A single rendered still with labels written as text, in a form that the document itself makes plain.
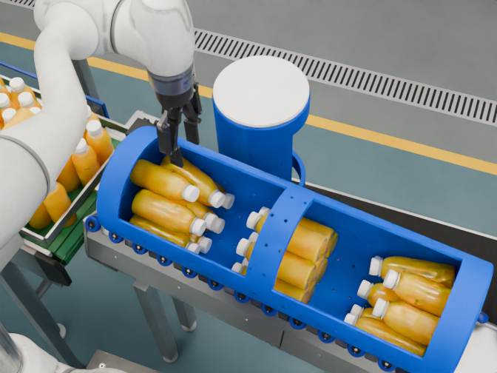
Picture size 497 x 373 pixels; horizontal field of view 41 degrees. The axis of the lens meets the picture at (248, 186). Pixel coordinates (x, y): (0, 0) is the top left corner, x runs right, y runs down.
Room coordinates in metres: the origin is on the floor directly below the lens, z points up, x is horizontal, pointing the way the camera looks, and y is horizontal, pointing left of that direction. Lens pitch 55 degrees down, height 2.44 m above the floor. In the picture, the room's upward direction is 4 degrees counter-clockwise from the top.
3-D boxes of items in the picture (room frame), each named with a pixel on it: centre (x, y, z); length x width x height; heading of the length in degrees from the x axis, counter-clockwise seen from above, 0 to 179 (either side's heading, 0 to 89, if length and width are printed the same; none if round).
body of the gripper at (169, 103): (0.90, 0.13, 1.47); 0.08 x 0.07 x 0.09; 149
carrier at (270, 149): (1.31, -0.05, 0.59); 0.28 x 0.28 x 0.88
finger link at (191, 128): (0.93, 0.12, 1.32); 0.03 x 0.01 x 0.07; 59
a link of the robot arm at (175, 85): (0.90, 0.13, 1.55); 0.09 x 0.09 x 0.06
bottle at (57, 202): (1.00, 0.51, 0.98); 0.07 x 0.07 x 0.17
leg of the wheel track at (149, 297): (0.93, 0.34, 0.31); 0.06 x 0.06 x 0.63; 59
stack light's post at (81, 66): (1.53, 0.51, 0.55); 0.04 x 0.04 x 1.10; 59
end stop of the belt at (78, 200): (1.07, 0.43, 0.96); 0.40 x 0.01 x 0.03; 149
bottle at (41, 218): (1.00, 0.58, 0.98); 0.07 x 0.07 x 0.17
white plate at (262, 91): (1.31, -0.05, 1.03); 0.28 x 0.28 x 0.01
